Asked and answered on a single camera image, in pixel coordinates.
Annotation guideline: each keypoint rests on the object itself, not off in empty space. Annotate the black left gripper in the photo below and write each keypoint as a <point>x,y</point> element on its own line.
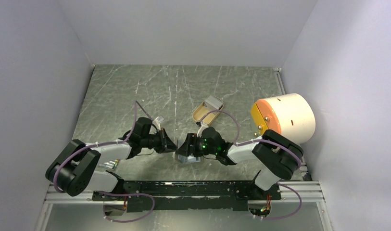
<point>166,145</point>

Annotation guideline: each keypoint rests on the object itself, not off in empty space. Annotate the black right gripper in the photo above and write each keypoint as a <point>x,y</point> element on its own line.
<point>185,149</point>

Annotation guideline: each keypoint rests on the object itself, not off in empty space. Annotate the grey card holder wallet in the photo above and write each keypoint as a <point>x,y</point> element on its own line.
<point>187,159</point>

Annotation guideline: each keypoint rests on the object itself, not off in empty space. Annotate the stack of credit cards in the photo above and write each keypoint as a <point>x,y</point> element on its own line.
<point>213,103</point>

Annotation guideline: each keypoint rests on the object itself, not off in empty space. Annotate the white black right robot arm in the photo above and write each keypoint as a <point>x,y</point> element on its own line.
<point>280,156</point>

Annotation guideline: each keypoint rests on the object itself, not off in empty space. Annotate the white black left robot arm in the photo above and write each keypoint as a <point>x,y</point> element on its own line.
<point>76,169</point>

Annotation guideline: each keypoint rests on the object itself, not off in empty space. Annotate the beige oval tray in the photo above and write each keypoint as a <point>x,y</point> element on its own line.
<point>200,111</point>

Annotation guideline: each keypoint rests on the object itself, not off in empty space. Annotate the pack of coloured markers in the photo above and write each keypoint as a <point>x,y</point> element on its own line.
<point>110,165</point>

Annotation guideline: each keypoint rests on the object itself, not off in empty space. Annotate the cream cylinder orange lid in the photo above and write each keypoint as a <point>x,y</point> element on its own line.
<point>289,115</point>

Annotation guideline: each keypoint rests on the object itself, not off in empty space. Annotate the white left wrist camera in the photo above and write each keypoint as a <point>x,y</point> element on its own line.
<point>158,120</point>

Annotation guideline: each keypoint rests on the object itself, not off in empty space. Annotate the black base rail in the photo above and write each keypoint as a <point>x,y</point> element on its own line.
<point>139,196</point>

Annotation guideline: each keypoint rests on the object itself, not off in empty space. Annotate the aluminium frame rail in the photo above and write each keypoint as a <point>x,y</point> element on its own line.
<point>302,207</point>

